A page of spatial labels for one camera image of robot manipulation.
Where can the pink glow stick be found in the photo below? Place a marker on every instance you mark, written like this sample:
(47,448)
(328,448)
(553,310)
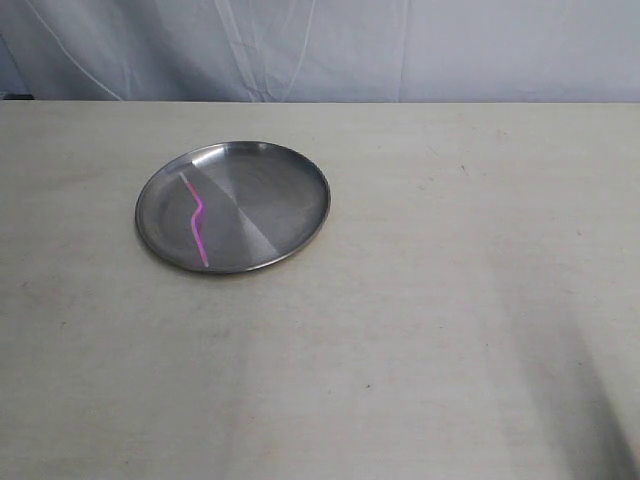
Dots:
(194,220)

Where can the small dark object at table edge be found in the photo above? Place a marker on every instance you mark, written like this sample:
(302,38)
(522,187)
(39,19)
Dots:
(6,96)

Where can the round stainless steel plate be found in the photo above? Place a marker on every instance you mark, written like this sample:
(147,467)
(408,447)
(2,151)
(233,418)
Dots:
(262,203)

